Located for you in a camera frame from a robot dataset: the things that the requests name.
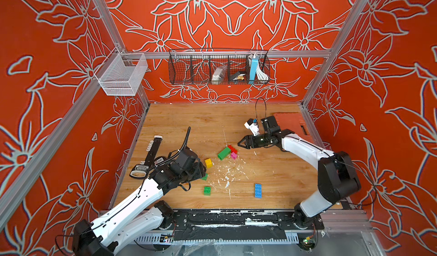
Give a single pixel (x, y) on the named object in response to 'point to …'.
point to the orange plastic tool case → (292, 122)
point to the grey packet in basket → (218, 75)
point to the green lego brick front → (207, 191)
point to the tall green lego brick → (224, 153)
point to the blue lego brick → (258, 190)
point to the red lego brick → (233, 149)
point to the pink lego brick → (234, 155)
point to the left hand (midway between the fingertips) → (203, 169)
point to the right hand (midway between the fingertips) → (239, 143)
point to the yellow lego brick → (209, 162)
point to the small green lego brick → (205, 177)
